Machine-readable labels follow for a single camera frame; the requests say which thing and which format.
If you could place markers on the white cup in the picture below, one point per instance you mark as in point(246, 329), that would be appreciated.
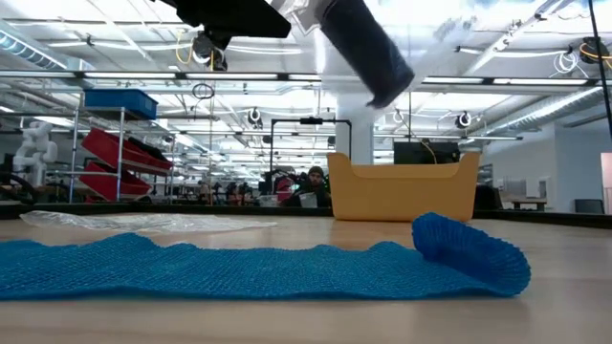
point(308, 199)

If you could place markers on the yellow plastic bin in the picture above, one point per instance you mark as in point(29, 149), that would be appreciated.
point(401, 196)

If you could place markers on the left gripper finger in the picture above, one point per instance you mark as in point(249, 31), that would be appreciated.
point(229, 16)

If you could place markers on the white robot figure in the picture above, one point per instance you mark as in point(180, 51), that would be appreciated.
point(36, 148)

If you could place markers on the metal shelf rack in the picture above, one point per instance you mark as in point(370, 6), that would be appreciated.
point(75, 143)

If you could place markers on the distant dark chair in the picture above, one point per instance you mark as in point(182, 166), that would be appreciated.
point(589, 206)

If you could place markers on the clear plastic zip bag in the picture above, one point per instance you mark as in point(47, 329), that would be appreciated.
point(308, 12)
point(143, 222)

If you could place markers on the distant desk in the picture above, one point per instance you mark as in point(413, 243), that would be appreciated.
point(528, 203)

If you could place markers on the person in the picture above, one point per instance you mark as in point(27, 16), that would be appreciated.
point(315, 179)

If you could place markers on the black chair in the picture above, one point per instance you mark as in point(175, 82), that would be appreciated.
point(487, 198)

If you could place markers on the black aluminium table frame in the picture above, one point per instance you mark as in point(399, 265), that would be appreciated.
point(95, 208)

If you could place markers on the bright blue elastic bandage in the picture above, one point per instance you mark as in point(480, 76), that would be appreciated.
point(191, 267)

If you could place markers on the blue storage bin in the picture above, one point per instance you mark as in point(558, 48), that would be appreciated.
point(119, 102)

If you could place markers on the red tilted storage bin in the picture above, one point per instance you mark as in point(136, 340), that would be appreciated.
point(102, 145)
point(102, 184)

